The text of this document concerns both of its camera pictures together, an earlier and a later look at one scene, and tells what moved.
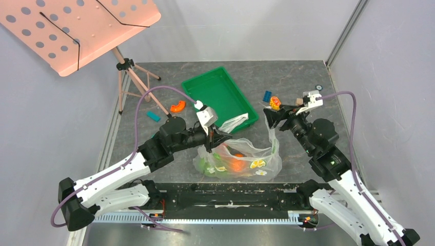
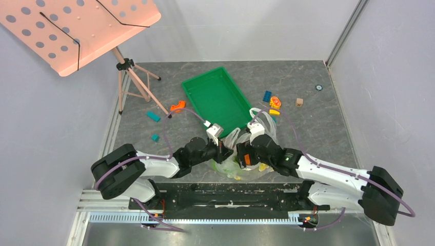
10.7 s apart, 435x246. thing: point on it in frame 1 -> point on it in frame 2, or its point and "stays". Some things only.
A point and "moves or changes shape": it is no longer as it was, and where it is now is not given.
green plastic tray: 217,89 stays
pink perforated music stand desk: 65,34 stays
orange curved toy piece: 176,108 stays
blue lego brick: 267,96 stays
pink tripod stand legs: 128,63 stays
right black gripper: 286,115 -> 242,155
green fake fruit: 208,165 -> 219,167
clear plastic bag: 238,160 moves or changes shape
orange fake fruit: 238,163 -> 247,159
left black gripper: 214,137 -> 223,152
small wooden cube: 299,101 stays
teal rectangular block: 153,116 stays
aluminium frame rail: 76,235 stays
